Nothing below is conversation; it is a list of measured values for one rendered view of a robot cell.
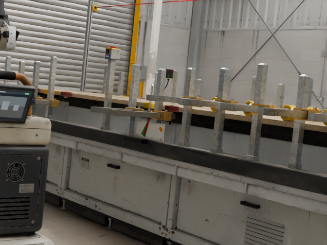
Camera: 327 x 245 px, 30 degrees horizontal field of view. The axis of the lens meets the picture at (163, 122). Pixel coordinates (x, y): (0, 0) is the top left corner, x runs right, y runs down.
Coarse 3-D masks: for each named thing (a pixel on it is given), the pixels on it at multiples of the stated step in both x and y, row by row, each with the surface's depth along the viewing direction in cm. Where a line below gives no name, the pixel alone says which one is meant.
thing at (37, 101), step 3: (36, 102) 432; (39, 102) 433; (42, 102) 434; (45, 102) 436; (48, 102) 437; (60, 102) 444; (63, 102) 445; (66, 102) 447; (63, 105) 445; (66, 105) 447
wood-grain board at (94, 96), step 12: (72, 96) 449; (84, 96) 436; (96, 96) 424; (120, 96) 518; (180, 108) 356; (192, 108) 353; (204, 108) 384; (240, 120) 318; (264, 120) 306; (276, 120) 300
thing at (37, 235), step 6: (36, 234) 277; (0, 240) 261; (6, 240) 262; (12, 240) 263; (18, 240) 264; (24, 240) 265; (30, 240) 267; (36, 240) 268; (42, 240) 270; (48, 240) 271
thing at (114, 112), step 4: (112, 112) 322; (116, 112) 323; (120, 112) 325; (124, 112) 327; (128, 112) 328; (132, 112) 330; (136, 112) 332; (140, 112) 333; (144, 112) 335; (148, 112) 337; (152, 112) 339; (156, 112) 344; (132, 116) 330; (136, 116) 332; (140, 116) 334; (144, 116) 335; (148, 116) 337; (152, 116) 339; (156, 116) 341; (172, 116) 348
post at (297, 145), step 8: (304, 80) 268; (304, 88) 268; (304, 96) 269; (296, 104) 271; (304, 104) 269; (296, 120) 270; (296, 128) 270; (304, 128) 271; (296, 136) 270; (296, 144) 270; (296, 152) 270; (296, 160) 270
